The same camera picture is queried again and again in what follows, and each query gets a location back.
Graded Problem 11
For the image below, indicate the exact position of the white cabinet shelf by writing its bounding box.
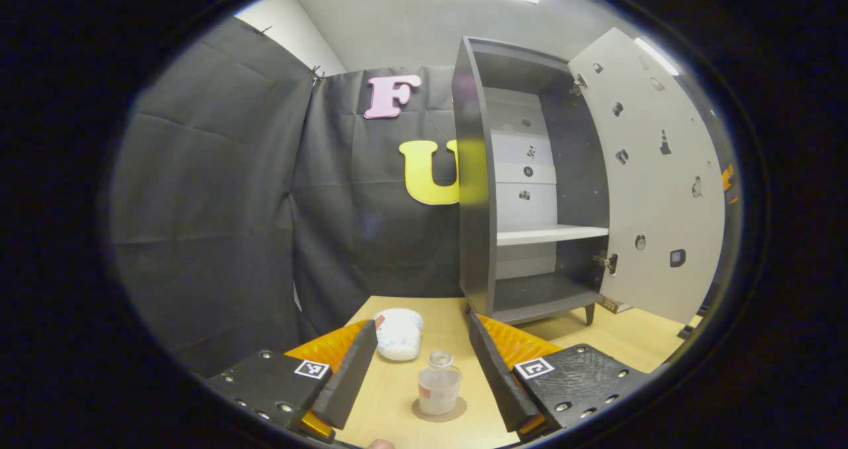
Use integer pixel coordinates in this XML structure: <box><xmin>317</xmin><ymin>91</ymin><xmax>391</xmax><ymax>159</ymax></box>
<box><xmin>497</xmin><ymin>224</ymin><xmax>609</xmax><ymax>246</ymax></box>

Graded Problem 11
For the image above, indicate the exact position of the black backdrop cloth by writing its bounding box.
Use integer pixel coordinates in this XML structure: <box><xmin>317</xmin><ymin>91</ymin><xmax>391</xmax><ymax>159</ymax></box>
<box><xmin>109</xmin><ymin>15</ymin><xmax>719</xmax><ymax>378</ymax></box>

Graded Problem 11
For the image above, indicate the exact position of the white crumpled cloth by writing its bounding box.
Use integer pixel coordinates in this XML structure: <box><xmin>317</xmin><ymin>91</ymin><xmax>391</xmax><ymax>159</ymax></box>
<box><xmin>374</xmin><ymin>308</ymin><xmax>424</xmax><ymax>362</ymax></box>

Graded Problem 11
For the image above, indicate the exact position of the round brown coaster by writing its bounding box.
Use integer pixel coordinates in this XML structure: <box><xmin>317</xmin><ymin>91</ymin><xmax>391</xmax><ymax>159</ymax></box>
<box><xmin>411</xmin><ymin>396</ymin><xmax>468</xmax><ymax>423</ymax></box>

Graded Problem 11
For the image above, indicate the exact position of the dark grey cabinet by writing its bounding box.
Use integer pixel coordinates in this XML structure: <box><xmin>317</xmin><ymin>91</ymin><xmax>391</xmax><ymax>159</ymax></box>
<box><xmin>452</xmin><ymin>36</ymin><xmax>613</xmax><ymax>327</ymax></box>

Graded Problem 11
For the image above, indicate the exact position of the clear plastic bottle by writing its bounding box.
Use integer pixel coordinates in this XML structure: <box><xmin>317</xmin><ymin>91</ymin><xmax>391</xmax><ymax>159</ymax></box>
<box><xmin>417</xmin><ymin>350</ymin><xmax>462</xmax><ymax>417</ymax></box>

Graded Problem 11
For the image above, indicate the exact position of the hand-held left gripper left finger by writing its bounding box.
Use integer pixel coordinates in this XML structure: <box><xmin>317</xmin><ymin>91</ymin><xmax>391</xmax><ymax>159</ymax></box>
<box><xmin>205</xmin><ymin>320</ymin><xmax>378</xmax><ymax>444</ymax></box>

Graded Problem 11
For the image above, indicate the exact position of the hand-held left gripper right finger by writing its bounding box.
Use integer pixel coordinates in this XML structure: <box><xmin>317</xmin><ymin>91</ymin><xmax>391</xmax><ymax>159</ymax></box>
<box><xmin>468</xmin><ymin>313</ymin><xmax>653</xmax><ymax>443</ymax></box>

